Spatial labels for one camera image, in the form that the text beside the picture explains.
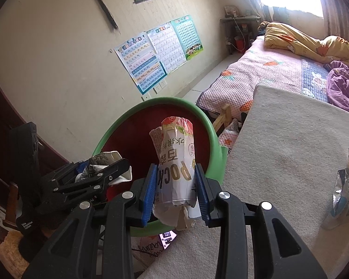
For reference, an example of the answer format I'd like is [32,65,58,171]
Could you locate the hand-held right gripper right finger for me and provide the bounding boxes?
[194,163,328,279]

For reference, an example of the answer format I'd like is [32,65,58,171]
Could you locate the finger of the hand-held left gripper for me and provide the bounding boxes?
[48,157,131,207]
[43,161,89,186]

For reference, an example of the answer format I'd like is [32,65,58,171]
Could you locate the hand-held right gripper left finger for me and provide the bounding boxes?
[22,163,159,279]

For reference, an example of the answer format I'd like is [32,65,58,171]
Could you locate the white patterned paper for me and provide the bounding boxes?
[76,150,134,187]

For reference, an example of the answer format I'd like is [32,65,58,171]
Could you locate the white and red snack packet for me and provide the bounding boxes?
[149,116,203,231]

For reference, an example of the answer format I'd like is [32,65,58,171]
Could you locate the green basin with red inside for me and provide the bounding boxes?
[91,96,229,238]

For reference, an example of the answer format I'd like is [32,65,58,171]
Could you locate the white printed bag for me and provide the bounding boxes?
[133,229,178,268]

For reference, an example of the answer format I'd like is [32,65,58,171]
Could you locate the dark wooden door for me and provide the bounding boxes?
[0,63,68,239]

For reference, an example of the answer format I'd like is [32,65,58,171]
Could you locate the beige fluffy mat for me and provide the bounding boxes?
[0,229,27,279]

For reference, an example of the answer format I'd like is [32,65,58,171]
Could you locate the silver blue snack wrapper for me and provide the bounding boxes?
[322,168,349,231]

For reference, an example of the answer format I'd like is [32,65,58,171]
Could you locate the pink knitted bedspread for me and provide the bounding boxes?
[195,36,306,152]

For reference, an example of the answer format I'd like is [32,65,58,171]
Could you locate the blue patterned blanket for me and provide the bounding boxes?
[301,59,334,103]

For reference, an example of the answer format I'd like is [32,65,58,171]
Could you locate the dark side table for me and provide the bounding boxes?
[220,16,262,54]

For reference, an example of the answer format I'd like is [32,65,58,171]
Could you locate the purple quilt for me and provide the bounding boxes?
[327,61,349,114]

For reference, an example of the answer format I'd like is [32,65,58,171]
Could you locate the yellow printed quilt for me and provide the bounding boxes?
[263,21,349,65]

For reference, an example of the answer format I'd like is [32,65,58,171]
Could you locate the dark clothes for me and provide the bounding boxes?
[261,5,290,24]

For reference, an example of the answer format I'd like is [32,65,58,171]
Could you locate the wooden bed frame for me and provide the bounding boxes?
[213,104,232,136]

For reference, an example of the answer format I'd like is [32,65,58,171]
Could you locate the blue striped wall poster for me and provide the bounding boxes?
[114,32,167,95]

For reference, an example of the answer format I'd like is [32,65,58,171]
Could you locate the white chart wall poster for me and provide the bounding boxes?
[146,22,188,75]

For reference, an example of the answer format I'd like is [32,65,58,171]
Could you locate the green grid wall poster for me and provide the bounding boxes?
[171,14,206,62]

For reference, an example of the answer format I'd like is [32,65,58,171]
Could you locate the black wall-hung brush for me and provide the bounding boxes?
[83,0,119,31]

